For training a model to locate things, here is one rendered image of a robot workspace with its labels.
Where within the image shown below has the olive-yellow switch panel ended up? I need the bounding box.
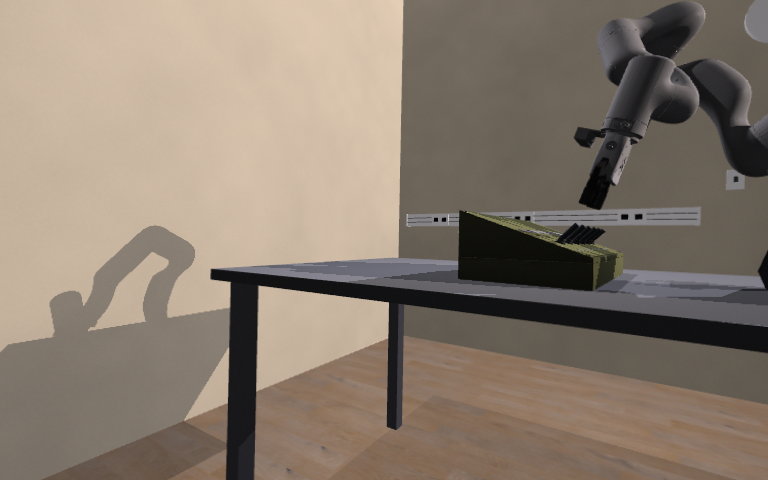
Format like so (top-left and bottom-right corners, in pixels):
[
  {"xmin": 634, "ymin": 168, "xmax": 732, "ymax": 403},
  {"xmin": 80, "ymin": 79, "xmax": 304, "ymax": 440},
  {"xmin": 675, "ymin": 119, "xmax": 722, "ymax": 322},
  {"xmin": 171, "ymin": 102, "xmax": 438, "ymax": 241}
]
[{"xmin": 458, "ymin": 210, "xmax": 623, "ymax": 291}]

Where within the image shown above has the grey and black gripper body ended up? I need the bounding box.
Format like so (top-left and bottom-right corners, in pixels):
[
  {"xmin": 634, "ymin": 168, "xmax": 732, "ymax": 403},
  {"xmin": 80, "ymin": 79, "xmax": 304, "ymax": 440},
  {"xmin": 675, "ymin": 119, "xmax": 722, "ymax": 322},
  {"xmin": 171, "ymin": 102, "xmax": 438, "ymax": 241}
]
[{"xmin": 589, "ymin": 132, "xmax": 639, "ymax": 186}]

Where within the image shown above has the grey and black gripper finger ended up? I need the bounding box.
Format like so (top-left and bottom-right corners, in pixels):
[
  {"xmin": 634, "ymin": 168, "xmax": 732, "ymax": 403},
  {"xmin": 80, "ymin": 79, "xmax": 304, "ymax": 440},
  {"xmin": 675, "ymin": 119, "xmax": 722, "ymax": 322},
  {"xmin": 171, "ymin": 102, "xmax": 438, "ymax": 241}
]
[
  {"xmin": 590, "ymin": 181, "xmax": 610, "ymax": 210},
  {"xmin": 579, "ymin": 158, "xmax": 609, "ymax": 207}
]

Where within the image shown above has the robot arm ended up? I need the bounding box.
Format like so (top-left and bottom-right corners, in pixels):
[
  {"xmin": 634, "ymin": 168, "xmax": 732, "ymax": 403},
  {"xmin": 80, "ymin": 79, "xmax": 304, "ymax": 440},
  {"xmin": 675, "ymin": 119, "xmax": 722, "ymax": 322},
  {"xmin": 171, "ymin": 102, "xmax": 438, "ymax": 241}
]
[{"xmin": 574, "ymin": 1, "xmax": 768, "ymax": 177}]

